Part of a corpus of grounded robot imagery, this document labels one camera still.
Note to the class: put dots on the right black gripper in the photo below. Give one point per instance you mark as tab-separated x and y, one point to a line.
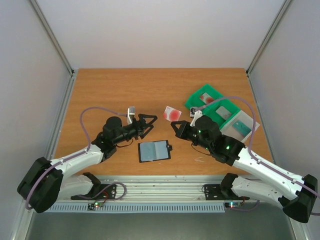
186	130

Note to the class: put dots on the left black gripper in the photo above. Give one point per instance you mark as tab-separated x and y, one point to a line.
139	127

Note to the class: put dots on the white card orange circles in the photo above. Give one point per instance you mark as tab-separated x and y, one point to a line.
171	114

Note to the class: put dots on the black leather card holder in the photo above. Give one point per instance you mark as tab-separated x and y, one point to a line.
154	151

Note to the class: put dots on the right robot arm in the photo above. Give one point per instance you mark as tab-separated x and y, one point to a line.
294	194

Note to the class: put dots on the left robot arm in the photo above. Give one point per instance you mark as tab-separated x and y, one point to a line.
50	180

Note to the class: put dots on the white card with red dot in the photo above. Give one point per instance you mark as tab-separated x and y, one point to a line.
206	98

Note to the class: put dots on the white card in tray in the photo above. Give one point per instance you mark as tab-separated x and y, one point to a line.
223	113

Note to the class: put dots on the teal card in bin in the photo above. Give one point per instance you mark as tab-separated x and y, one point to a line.
241	128

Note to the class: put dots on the green plastic compartment tray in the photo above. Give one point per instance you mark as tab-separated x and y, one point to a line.
211	111

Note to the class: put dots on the white plastic bin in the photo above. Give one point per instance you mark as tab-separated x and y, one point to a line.
228	130

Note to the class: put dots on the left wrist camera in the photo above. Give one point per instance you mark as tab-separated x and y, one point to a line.
130	114

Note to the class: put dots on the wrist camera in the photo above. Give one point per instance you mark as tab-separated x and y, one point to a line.
130	114
194	114

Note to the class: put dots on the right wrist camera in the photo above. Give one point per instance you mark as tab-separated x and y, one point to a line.
194	114

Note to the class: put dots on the aluminium front rail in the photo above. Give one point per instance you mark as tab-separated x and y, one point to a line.
182	187

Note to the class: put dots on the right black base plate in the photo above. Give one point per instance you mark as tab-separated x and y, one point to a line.
213	192

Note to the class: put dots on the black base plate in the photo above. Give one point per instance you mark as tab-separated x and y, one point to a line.
107	192
213	192

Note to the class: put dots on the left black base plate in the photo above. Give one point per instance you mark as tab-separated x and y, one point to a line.
107	192

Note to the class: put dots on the left aluminium frame post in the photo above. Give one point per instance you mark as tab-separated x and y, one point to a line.
47	28

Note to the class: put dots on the aluminium frame post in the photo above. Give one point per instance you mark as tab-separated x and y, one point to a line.
269	34
47	28

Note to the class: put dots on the grey slotted cable duct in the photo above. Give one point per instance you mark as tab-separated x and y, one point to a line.
135	208

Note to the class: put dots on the right aluminium frame post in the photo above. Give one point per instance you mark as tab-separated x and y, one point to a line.
269	34

